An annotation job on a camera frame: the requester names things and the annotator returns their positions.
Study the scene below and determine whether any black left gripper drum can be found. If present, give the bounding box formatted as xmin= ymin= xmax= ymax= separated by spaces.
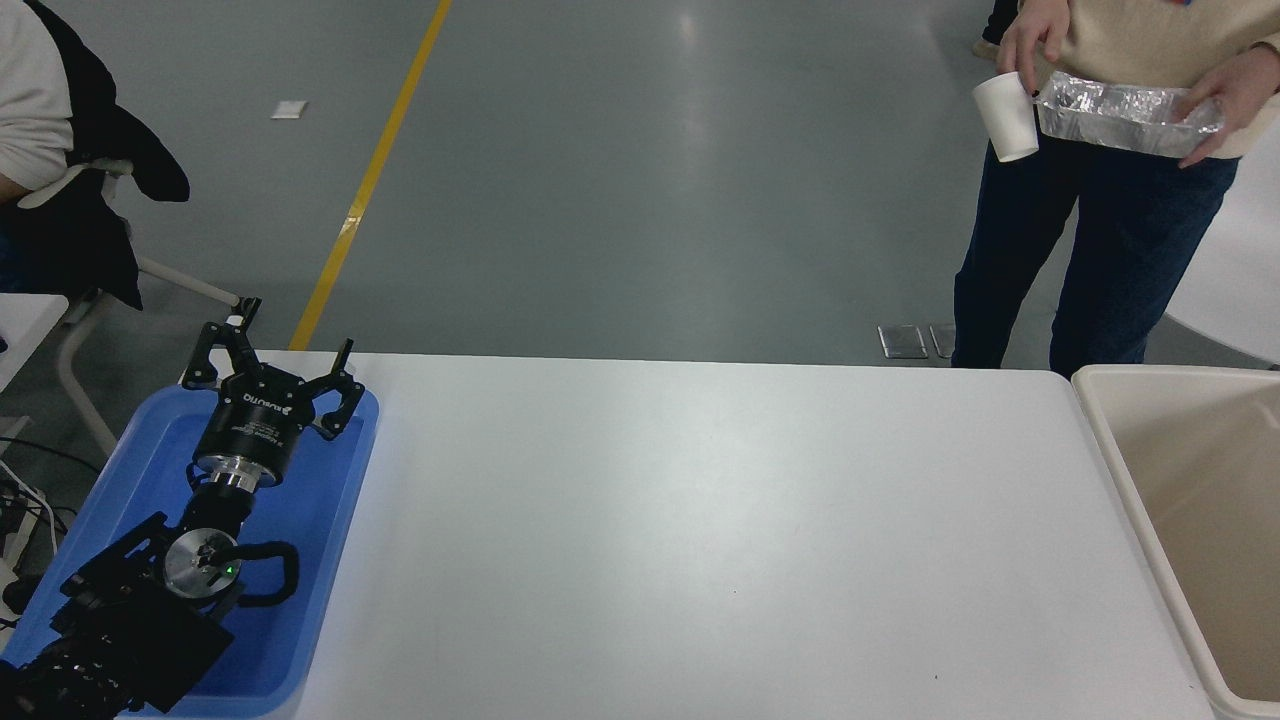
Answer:
xmin=193 ymin=368 xmax=321 ymax=478

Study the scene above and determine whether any white paper cup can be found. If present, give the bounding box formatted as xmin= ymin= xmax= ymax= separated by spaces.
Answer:
xmin=972 ymin=70 xmax=1041 ymax=164

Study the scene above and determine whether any silver foil tray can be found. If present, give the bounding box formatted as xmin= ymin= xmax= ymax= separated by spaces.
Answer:
xmin=1033 ymin=70 xmax=1227 ymax=160

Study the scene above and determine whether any standing person's right hand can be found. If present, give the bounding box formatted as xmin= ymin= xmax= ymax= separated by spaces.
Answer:
xmin=996 ymin=0 xmax=1072 ymax=99

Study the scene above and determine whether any standing person's left hand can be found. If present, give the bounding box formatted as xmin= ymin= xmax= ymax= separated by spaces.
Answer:
xmin=1174 ymin=46 xmax=1280 ymax=170

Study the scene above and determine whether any blue plastic tray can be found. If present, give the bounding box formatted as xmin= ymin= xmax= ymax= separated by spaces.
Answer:
xmin=0 ymin=385 xmax=381 ymax=720

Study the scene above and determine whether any white chair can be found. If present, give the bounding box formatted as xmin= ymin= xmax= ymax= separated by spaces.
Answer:
xmin=18 ymin=155 xmax=247 ymax=459

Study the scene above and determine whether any small white side table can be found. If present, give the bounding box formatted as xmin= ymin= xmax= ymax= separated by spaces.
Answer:
xmin=0 ymin=293 xmax=69 ymax=393

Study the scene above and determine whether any seated person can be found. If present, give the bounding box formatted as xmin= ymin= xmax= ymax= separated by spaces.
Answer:
xmin=0 ymin=0 xmax=191 ymax=309

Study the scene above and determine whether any standing person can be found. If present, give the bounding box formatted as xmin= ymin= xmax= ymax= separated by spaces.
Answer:
xmin=950 ymin=0 xmax=1280 ymax=379

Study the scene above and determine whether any large pale plastic bin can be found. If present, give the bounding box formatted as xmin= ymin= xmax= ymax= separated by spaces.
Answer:
xmin=1070 ymin=364 xmax=1280 ymax=720

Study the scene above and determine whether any black cable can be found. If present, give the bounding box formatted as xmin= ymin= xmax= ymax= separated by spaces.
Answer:
xmin=0 ymin=436 xmax=106 ymax=536

